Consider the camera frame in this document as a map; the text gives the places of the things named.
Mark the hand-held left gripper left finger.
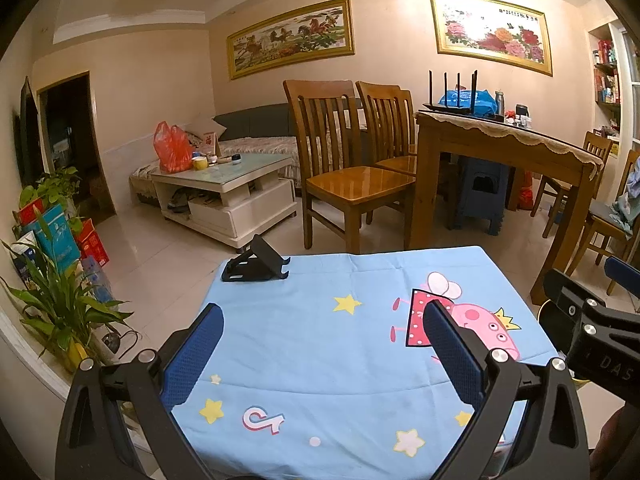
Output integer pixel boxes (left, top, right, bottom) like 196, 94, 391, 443
55, 302, 225, 480

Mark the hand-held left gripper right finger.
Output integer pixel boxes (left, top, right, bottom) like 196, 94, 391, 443
422, 299, 591, 480

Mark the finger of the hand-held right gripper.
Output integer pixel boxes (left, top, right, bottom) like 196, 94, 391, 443
542, 268, 609, 324
603, 255, 640, 311

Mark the person's right forearm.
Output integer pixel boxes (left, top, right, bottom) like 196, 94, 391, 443
589, 404, 640, 480

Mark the wooden slat-back chair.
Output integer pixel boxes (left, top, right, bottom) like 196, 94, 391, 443
355, 80, 419, 177
564, 149, 640, 296
530, 130, 615, 239
282, 79, 417, 255

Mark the grey cloth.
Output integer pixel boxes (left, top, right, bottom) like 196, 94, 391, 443
611, 159, 640, 239

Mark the red bag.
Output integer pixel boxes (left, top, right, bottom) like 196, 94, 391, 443
517, 169, 536, 211

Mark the black phone stand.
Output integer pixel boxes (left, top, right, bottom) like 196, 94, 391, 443
220, 234, 291, 284

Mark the blue printed blanket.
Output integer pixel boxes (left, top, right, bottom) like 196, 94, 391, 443
170, 245, 562, 480

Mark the blue plastic stool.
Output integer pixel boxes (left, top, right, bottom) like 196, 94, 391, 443
452, 155, 511, 237

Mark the green potted plant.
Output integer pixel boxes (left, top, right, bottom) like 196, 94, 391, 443
0, 220, 134, 363

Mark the red gift box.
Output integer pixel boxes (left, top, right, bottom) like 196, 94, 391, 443
74, 218, 110, 267

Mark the wooden dining table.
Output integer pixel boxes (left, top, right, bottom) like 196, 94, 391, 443
413, 110, 604, 307

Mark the white cabinet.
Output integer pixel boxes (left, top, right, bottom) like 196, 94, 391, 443
0, 305, 151, 456

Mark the lace tablecloth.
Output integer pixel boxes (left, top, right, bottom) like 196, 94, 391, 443
414, 110, 604, 167

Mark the white glass-top coffee table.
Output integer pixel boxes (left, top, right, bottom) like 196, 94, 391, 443
149, 152, 299, 251

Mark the blue gift box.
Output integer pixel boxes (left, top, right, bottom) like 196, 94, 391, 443
34, 204, 82, 272

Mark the orange plastic bag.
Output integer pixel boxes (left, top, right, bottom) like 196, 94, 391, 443
152, 120, 194, 174

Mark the blue plastic bag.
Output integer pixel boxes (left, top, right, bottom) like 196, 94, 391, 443
438, 88, 500, 117

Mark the black wifi router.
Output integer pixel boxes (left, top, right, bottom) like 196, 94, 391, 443
418, 70, 480, 115

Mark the beige pillow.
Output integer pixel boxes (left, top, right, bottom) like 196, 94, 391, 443
187, 114, 229, 144

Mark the grey sofa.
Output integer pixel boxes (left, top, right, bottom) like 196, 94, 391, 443
130, 103, 362, 207

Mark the framed flower painting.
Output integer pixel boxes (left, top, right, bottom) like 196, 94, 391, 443
429, 0, 555, 77

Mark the black television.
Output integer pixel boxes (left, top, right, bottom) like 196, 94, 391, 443
14, 77, 42, 187

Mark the framed horse painting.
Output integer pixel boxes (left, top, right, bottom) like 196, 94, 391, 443
226, 0, 356, 81

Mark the black plug with cable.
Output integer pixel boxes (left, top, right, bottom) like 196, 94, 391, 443
101, 329, 143, 356

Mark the wall shelf with books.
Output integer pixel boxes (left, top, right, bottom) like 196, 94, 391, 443
587, 22, 640, 162

